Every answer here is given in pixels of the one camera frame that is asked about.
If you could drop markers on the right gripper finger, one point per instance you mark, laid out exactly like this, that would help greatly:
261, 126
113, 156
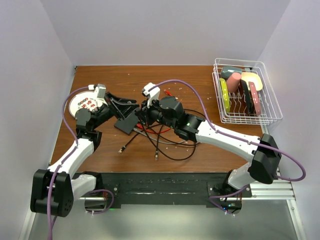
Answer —
144, 106
142, 116

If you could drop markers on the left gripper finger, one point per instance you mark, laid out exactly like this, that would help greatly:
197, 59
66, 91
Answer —
118, 101
123, 110

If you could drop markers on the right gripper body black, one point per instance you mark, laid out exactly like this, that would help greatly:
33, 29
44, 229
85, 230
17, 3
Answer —
153, 114

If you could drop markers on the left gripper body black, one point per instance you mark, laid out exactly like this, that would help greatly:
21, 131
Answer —
106, 113

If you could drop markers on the black network switch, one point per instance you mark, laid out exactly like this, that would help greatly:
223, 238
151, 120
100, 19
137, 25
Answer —
127, 125

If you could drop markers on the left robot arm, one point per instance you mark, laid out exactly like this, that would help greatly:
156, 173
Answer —
55, 189

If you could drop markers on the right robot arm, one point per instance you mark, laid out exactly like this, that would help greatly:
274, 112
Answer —
259, 152

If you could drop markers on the white patterned plate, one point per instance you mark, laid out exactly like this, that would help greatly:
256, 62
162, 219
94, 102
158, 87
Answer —
85, 99

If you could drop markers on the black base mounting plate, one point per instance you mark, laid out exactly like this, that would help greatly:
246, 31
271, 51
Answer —
164, 188

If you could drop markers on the yellow-green plate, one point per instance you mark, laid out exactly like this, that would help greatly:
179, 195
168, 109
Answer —
225, 95

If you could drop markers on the dark teal bowl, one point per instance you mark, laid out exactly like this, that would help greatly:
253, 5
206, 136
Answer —
227, 71

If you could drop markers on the pink cup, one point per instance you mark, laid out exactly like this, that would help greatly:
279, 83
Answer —
233, 82

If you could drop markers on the cream square plate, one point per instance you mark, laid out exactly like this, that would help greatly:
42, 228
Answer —
254, 78

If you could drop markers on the red dotted plate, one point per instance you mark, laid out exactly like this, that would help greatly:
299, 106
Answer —
255, 98

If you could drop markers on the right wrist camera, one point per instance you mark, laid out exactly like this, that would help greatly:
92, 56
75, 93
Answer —
150, 92

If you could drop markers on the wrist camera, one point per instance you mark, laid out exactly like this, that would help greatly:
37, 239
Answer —
98, 89
150, 92

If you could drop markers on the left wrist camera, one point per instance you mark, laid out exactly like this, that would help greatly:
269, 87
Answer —
98, 89

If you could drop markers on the white wire dish rack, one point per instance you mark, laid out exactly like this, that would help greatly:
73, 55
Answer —
270, 109

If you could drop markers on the aluminium frame rail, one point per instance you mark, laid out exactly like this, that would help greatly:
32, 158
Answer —
280, 189

